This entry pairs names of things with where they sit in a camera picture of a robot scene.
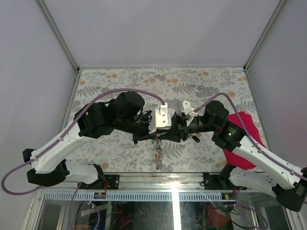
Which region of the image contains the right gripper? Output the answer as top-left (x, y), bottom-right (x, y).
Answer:
top-left (158, 110), bottom-right (218, 143)

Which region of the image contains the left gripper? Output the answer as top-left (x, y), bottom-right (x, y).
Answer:
top-left (117, 109), bottom-right (161, 144)

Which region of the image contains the large metal keyring with keys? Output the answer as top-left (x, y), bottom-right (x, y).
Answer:
top-left (153, 137), bottom-right (163, 170)

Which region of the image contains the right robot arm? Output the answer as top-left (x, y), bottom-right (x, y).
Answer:
top-left (155, 101), bottom-right (307, 212)

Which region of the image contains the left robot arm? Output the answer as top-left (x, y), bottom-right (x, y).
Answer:
top-left (23, 92), bottom-right (149, 189)

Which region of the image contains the floral table mat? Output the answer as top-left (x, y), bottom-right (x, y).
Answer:
top-left (68, 68), bottom-right (266, 173)

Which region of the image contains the magenta cloth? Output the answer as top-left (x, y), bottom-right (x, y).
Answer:
top-left (223, 112), bottom-right (265, 170)

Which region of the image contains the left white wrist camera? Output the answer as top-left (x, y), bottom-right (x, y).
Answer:
top-left (149, 103), bottom-right (172, 134)

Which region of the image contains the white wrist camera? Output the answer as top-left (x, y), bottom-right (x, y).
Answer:
top-left (149, 103), bottom-right (172, 134)
top-left (176, 101), bottom-right (196, 120)

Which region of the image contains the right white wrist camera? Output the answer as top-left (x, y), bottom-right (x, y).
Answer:
top-left (176, 101), bottom-right (196, 120)

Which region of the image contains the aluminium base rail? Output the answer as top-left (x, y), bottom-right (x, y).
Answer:
top-left (40, 172), bottom-right (294, 192)

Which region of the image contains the grey slotted cable duct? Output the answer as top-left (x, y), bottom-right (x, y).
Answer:
top-left (44, 192), bottom-right (223, 202)

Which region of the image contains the right aluminium frame post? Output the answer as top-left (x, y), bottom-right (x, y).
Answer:
top-left (243, 0), bottom-right (288, 71)

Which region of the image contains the aluminium frame post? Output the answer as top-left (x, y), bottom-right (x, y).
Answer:
top-left (35, 0), bottom-right (80, 72)
top-left (243, 0), bottom-right (288, 71)

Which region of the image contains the left aluminium frame post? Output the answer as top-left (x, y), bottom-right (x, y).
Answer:
top-left (35, 0), bottom-right (80, 72)

